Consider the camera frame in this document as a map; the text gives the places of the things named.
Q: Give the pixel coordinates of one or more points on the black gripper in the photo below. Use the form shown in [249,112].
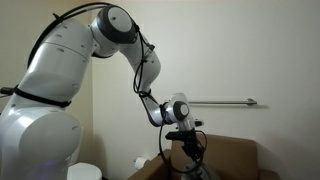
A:
[193,148]

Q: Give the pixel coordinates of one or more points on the grey terry towel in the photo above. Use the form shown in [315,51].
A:
[206,173]

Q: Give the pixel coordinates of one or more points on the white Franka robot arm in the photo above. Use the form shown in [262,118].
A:
[56,76]

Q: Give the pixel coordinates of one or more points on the brown leather armchair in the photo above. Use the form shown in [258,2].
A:
[233,156]

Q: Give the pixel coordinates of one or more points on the white toilet paper roll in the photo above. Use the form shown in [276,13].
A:
[140,162]

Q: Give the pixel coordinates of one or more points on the white round container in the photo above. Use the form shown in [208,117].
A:
[85,171]

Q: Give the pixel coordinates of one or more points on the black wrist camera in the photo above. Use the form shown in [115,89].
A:
[176,135]

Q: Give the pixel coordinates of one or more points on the silver wall towel bar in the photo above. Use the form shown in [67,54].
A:
[220,102]

